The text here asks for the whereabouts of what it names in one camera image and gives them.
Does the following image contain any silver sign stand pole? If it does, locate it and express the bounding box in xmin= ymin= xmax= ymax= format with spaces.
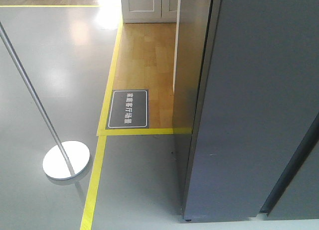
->
xmin=0 ymin=23 xmax=75 ymax=177

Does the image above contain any round silver stand base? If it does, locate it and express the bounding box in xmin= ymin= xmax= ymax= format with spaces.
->
xmin=42 ymin=141 xmax=90 ymax=180

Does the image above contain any dark floor label sign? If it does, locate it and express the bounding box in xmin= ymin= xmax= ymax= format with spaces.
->
xmin=106 ymin=89 xmax=149 ymax=129

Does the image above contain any fridge door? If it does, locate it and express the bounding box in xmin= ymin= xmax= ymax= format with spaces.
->
xmin=183 ymin=0 xmax=319 ymax=222

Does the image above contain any white panelled cupboard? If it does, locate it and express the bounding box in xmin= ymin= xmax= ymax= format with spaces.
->
xmin=121 ymin=0 xmax=178 ymax=23

